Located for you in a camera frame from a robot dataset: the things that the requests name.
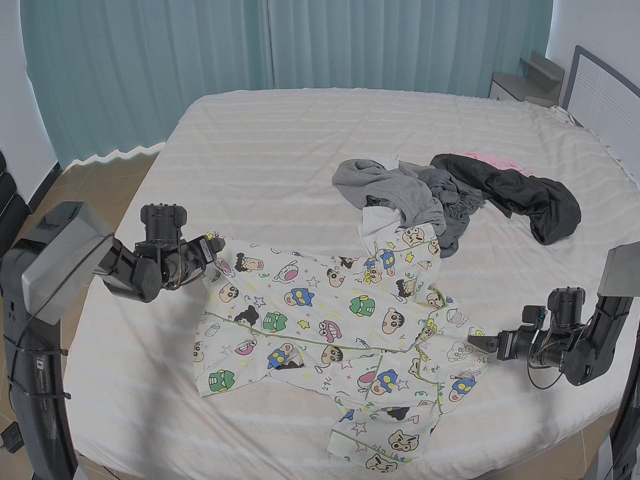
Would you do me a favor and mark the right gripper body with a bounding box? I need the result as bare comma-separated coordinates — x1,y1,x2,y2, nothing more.
496,327,535,363

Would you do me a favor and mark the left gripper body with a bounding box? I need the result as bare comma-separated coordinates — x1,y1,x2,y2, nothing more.
176,234,223,280

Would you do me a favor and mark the white printed pyjama top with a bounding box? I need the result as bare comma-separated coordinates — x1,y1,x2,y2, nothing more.
192,223,483,475

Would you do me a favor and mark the dark grey garment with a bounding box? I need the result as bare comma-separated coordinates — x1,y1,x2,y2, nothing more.
417,167,485,259

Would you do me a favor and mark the bed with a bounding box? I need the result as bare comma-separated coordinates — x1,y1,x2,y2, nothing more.
62,45,640,480

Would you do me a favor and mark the black garment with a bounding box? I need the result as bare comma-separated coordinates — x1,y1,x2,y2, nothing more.
429,153,582,246

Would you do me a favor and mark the white garment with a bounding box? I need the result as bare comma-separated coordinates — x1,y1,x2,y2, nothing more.
356,205,403,256

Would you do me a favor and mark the pink garment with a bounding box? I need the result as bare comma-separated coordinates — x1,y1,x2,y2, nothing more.
462,150,535,178

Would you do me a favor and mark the blue-green curtain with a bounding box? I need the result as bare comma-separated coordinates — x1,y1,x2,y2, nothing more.
265,0,557,100
19,0,273,166

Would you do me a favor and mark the grey bedside table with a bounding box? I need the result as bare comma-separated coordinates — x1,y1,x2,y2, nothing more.
490,50,566,108

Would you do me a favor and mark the black power adapter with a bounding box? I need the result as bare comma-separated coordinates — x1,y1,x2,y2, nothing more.
0,420,25,455

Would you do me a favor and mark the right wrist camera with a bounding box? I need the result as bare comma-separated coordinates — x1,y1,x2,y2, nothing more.
521,304,549,326

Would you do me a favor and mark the black cable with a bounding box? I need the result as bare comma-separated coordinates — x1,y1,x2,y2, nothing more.
526,357,568,390

